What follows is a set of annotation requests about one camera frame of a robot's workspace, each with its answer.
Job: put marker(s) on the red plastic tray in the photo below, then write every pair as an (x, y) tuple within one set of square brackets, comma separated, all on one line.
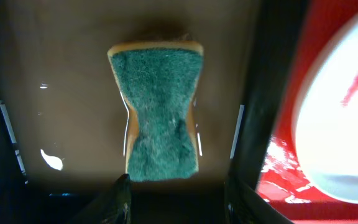
[(283, 184)]

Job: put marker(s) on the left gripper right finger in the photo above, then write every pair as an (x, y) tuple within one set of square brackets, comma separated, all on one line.
[(244, 206)]

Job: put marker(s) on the green and yellow sponge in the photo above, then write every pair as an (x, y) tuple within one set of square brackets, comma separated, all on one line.
[(157, 81)]

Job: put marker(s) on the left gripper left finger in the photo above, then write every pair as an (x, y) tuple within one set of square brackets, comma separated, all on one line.
[(110, 207)]

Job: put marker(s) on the white plate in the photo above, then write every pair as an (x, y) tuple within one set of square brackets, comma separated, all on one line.
[(325, 117)]

